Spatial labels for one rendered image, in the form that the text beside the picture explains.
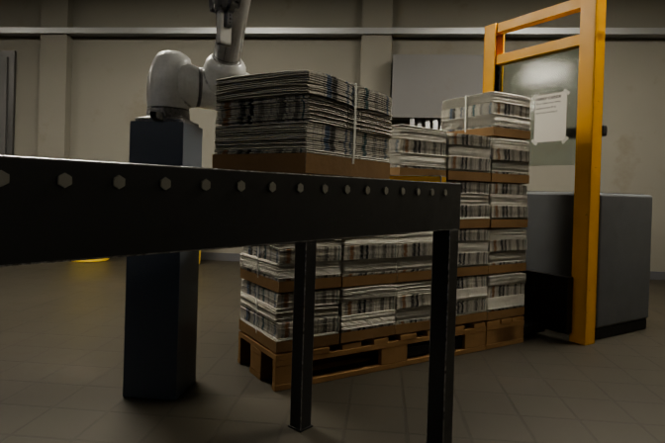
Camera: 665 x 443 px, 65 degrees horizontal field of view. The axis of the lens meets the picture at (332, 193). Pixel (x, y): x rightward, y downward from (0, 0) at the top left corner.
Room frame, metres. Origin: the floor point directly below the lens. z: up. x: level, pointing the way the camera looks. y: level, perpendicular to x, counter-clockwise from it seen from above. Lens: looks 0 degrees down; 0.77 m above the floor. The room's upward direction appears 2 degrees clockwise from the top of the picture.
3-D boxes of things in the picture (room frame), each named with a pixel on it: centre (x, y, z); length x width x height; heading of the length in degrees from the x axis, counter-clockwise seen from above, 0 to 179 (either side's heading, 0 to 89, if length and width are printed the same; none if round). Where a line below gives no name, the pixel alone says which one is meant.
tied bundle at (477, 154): (2.65, -0.56, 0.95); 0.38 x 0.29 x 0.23; 31
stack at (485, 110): (2.81, -0.81, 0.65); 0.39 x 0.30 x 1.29; 32
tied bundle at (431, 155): (2.50, -0.30, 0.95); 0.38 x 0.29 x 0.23; 34
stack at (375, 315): (2.42, -0.19, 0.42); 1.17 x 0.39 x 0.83; 122
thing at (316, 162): (1.24, 0.13, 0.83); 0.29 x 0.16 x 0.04; 55
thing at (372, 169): (1.42, 0.01, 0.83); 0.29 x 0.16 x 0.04; 55
